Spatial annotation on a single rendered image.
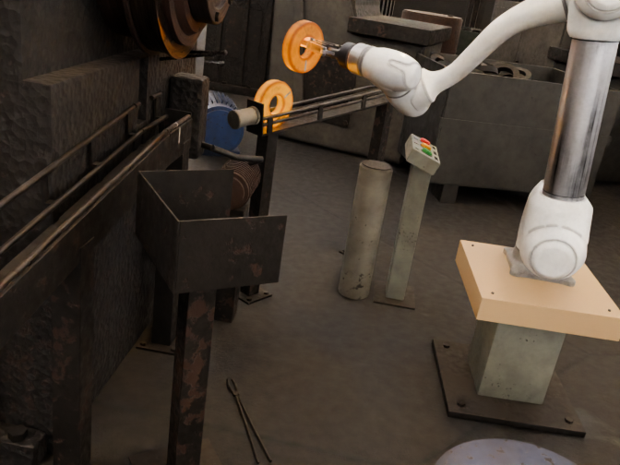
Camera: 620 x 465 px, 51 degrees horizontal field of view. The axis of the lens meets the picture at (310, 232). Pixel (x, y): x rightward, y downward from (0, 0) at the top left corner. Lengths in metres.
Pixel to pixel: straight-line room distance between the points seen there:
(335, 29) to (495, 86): 1.18
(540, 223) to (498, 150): 2.14
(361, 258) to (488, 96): 1.57
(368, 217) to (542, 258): 0.86
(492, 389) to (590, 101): 0.91
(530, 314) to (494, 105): 2.08
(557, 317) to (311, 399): 0.71
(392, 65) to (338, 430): 1.00
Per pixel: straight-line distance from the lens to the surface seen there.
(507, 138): 3.80
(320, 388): 1.97
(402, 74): 1.81
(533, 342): 2.02
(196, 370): 1.43
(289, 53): 2.02
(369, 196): 2.32
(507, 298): 1.78
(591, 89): 1.64
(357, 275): 2.44
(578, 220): 1.69
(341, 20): 4.31
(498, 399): 2.10
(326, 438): 1.80
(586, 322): 1.85
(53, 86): 1.32
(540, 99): 3.82
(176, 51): 1.67
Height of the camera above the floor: 1.14
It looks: 22 degrees down
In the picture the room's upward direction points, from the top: 9 degrees clockwise
